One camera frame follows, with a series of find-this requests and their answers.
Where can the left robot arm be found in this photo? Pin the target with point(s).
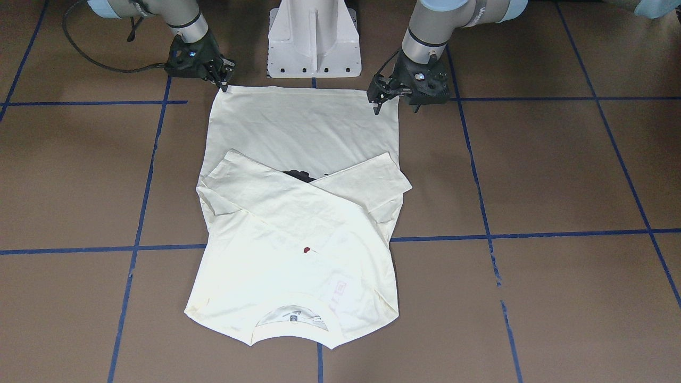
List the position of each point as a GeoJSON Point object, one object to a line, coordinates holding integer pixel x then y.
{"type": "Point", "coordinates": [432, 23]}

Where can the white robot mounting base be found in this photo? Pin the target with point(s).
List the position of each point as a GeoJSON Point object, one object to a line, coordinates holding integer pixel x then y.
{"type": "Point", "coordinates": [313, 39]}

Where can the cream long-sleeve Twinkle shirt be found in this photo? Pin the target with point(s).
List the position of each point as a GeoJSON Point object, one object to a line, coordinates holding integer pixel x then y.
{"type": "Point", "coordinates": [300, 190]}

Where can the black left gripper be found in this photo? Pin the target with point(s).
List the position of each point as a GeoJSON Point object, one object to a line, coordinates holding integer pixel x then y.
{"type": "Point", "coordinates": [400, 70]}

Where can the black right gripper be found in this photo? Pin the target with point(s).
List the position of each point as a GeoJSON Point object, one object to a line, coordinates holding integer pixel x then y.
{"type": "Point", "coordinates": [209, 52]}

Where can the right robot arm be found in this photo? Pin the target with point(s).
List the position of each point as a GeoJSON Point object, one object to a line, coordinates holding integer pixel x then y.
{"type": "Point", "coordinates": [182, 17]}

